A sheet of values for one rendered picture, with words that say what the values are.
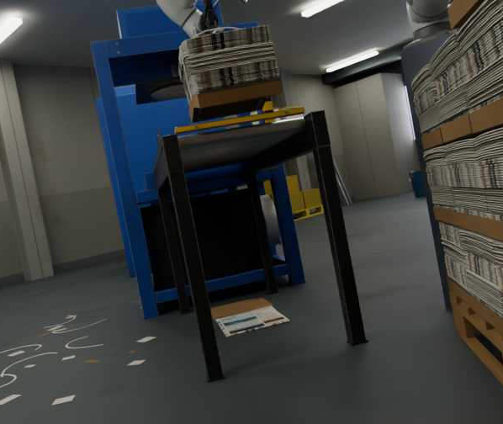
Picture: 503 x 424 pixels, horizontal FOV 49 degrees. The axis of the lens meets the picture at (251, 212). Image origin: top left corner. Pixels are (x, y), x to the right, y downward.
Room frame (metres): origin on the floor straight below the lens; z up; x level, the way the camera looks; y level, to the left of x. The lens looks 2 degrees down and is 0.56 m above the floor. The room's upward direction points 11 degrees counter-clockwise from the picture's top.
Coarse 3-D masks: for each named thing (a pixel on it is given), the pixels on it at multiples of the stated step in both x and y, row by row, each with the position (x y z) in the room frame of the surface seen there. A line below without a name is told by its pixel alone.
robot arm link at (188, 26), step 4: (196, 8) 2.25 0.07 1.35; (196, 12) 2.24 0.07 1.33; (200, 12) 2.25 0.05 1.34; (192, 16) 2.23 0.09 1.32; (196, 16) 2.23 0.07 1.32; (188, 20) 2.23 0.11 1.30; (192, 20) 2.23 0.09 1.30; (184, 24) 2.25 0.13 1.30; (188, 24) 2.24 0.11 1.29; (192, 24) 2.23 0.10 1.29; (184, 28) 2.26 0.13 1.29; (188, 28) 2.25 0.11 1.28; (192, 28) 2.24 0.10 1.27; (188, 32) 2.26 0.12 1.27; (192, 32) 2.25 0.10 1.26; (192, 36) 2.27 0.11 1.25; (196, 36) 2.25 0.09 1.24
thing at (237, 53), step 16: (224, 32) 1.79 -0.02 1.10; (240, 32) 1.80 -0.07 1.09; (256, 32) 1.81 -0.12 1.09; (192, 48) 1.78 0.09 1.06; (208, 48) 1.79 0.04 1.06; (224, 48) 1.80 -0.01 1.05; (240, 48) 1.80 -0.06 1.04; (256, 48) 1.82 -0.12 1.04; (272, 48) 1.82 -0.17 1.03; (192, 64) 1.78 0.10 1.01; (208, 64) 1.79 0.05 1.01; (224, 64) 1.80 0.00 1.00; (240, 64) 1.81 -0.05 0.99; (256, 64) 1.83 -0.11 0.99; (272, 64) 1.84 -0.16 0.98; (192, 80) 1.87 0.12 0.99; (208, 80) 1.80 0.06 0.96; (224, 80) 1.81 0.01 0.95; (240, 80) 1.82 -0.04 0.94; (256, 80) 1.83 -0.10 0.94; (272, 80) 1.85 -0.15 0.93
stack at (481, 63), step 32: (480, 32) 1.04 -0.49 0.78; (448, 64) 1.30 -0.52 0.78; (480, 64) 1.09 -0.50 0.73; (416, 96) 1.72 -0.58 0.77; (448, 96) 1.34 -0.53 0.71; (480, 96) 1.10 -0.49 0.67; (448, 160) 1.43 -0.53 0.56; (480, 160) 1.16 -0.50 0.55; (448, 192) 1.53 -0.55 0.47; (480, 192) 1.22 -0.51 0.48; (448, 224) 1.64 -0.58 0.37; (448, 256) 1.71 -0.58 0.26; (480, 256) 1.31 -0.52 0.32; (480, 288) 1.36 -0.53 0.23; (480, 320) 1.41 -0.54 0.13; (480, 352) 1.48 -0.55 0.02
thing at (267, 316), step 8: (248, 312) 2.65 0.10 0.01; (256, 312) 2.61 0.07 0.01; (264, 312) 2.57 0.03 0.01; (272, 312) 2.55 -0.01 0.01; (216, 320) 2.62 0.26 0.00; (224, 320) 2.58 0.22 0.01; (232, 320) 2.55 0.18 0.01; (240, 320) 2.52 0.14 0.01; (248, 320) 2.48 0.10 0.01; (256, 320) 2.46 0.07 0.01; (264, 320) 2.42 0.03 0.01; (272, 320) 2.39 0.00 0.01; (280, 320) 2.36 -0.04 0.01; (288, 320) 2.34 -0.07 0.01; (224, 328) 2.41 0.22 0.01; (232, 328) 2.38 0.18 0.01; (240, 328) 2.36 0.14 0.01; (248, 328) 2.33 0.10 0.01; (256, 328) 2.30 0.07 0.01
